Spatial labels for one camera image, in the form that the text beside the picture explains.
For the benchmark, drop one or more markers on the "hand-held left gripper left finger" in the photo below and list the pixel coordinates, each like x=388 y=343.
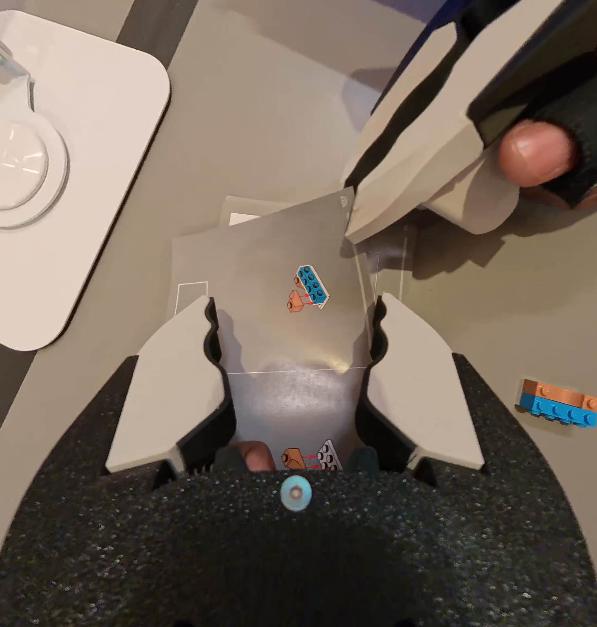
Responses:
x=171 y=392

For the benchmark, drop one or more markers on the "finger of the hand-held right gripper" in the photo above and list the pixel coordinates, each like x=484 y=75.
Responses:
x=426 y=166
x=411 y=83

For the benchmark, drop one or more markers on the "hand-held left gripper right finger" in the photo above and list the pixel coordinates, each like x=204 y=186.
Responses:
x=421 y=392

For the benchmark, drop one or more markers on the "grey desk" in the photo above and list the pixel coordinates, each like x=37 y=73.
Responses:
x=278 y=122

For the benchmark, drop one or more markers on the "person's right hand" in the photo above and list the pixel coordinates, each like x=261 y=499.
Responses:
x=538 y=154

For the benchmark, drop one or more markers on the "person's left hand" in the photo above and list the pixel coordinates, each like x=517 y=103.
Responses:
x=257 y=456

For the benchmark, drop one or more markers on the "blue orange brick assembly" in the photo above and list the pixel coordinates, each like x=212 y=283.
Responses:
x=558 y=404

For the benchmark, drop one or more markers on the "translucent round dome stand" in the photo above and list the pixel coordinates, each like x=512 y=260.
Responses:
x=19 y=166

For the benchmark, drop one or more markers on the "white rounded base plate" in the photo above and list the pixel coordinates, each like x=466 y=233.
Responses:
x=107 y=147

